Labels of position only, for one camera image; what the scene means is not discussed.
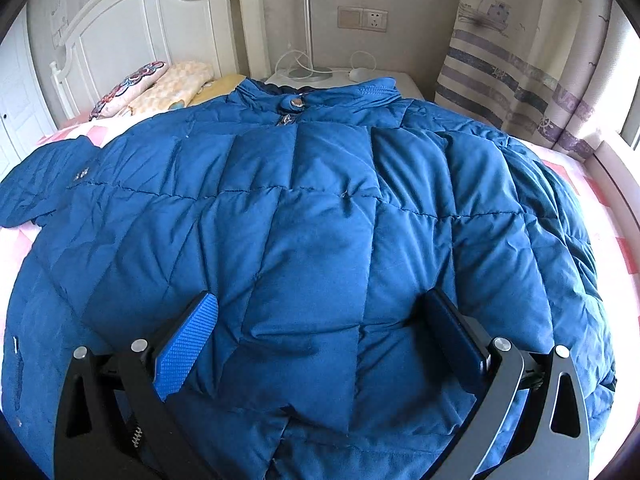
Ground pink checkered bed sheet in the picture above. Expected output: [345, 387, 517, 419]
[0, 112, 640, 411]

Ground white wardrobe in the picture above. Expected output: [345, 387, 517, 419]
[0, 25, 57, 171]

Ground floral embroidered pillow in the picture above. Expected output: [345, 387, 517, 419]
[89, 61, 170, 122]

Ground white wooden headboard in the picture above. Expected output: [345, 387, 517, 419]
[49, 0, 266, 122]

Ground window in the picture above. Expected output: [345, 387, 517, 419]
[609, 5, 640, 142]

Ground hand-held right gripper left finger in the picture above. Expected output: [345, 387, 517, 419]
[51, 290, 221, 480]

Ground yellow pillow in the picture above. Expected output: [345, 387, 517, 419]
[187, 74, 247, 108]

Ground cream patterned pillow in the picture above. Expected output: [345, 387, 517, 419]
[127, 61, 216, 118]

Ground beige wall socket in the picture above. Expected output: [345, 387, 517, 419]
[337, 5, 391, 32]

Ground blue puffer jacket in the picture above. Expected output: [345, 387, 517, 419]
[0, 76, 618, 480]

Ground white nightstand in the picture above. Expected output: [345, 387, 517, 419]
[262, 67, 426, 103]

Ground beige window ledge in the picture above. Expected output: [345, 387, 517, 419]
[589, 130, 640, 246]

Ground striped boat print curtain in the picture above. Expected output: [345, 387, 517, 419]
[434, 0, 613, 161]

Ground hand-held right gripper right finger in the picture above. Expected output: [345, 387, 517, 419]
[422, 289, 593, 480]

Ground white cable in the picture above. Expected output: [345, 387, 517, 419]
[272, 49, 313, 77]

